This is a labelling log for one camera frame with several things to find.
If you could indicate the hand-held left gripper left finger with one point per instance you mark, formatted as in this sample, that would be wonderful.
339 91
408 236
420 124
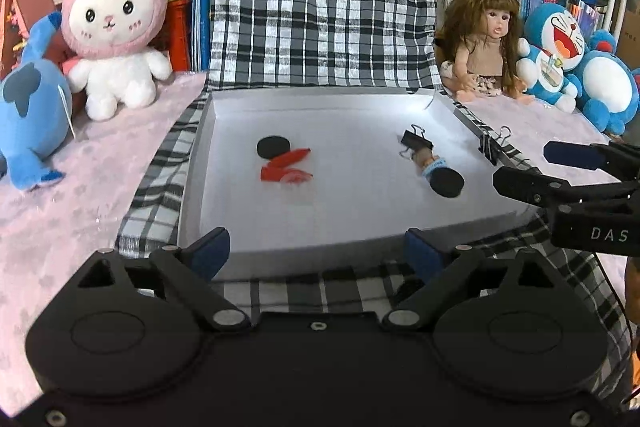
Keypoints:
212 252

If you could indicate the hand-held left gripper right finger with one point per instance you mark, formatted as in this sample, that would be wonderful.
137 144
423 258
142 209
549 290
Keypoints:
422 252

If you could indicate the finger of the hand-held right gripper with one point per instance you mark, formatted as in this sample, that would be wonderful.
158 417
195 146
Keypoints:
525 186
575 154

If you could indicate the black round puck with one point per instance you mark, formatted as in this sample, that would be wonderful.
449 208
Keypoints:
272 147
446 183

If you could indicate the white cardboard box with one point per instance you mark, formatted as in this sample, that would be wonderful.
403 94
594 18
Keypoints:
350 197

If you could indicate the black binder clip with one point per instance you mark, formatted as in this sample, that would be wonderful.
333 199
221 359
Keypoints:
492 146
415 141

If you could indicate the person's right forearm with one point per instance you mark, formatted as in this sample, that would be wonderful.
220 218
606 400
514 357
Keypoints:
632 292

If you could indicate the blue cat plush white belly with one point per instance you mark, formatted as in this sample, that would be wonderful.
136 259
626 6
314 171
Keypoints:
607 82

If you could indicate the blue cat plush open mouth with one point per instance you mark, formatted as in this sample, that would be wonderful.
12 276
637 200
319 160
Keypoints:
555 52

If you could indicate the pink floral sheet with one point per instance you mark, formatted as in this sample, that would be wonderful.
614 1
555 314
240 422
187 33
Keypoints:
75 232

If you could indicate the brown cardboard box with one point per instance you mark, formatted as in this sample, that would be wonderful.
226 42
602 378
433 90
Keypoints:
631 19

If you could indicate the brown haired doll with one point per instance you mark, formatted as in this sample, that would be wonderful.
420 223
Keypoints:
482 32

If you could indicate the red cylinder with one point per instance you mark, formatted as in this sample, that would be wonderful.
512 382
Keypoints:
177 32

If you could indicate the blue whale plush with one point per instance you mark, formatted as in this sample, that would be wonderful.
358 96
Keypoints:
30 117

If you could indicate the pink white bunny plush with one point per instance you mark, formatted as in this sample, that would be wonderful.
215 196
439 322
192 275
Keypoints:
112 32

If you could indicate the black white plaid cloth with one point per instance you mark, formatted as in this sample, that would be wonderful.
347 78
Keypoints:
320 7

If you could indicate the red pink bag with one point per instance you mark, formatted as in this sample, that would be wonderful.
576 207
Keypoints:
25 7

